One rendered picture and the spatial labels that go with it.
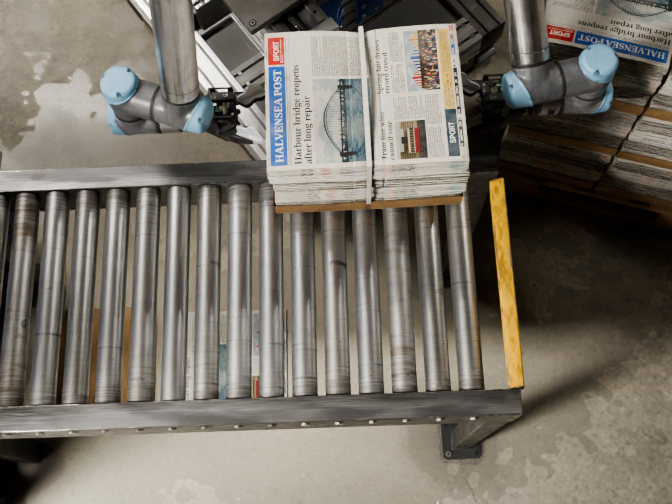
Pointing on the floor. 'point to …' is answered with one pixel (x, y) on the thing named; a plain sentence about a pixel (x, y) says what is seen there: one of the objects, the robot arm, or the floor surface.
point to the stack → (661, 76)
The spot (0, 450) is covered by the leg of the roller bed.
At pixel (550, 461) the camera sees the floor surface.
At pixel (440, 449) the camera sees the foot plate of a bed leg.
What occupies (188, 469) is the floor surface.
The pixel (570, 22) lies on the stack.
